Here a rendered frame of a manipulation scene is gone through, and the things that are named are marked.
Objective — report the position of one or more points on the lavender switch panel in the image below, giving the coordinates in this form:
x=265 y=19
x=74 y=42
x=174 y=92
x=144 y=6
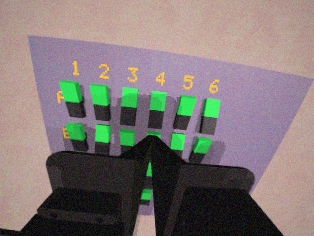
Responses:
x=103 y=98

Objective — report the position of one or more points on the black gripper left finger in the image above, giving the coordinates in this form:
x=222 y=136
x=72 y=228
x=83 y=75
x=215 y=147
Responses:
x=124 y=174

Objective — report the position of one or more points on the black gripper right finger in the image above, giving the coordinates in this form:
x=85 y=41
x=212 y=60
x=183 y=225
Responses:
x=171 y=175

